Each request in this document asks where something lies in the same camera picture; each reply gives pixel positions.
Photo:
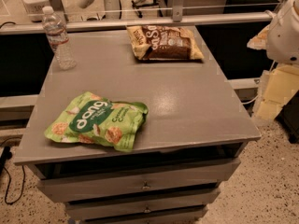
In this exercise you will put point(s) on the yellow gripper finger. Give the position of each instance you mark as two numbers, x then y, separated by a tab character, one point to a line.
276	88

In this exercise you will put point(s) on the clear plastic water bottle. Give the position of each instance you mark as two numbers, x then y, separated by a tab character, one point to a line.
55	30

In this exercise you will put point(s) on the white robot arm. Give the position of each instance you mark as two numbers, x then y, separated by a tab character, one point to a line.
280	39

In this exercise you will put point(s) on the grey drawer cabinet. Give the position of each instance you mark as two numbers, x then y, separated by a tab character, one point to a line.
195	129

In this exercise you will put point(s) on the grey metal railing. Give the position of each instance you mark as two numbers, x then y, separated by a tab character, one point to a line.
16	17

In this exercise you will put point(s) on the brown yellow snack bag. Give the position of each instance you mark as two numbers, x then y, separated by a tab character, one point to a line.
161	43

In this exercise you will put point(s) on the green dang snack bag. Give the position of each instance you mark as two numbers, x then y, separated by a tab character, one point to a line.
91	119

